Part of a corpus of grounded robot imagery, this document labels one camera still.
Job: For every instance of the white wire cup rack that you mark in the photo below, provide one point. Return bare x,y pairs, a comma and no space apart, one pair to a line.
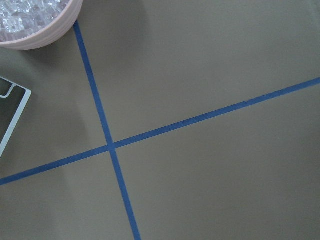
13,100

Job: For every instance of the pink bowl of ice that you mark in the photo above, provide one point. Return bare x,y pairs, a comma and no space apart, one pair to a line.
33,24

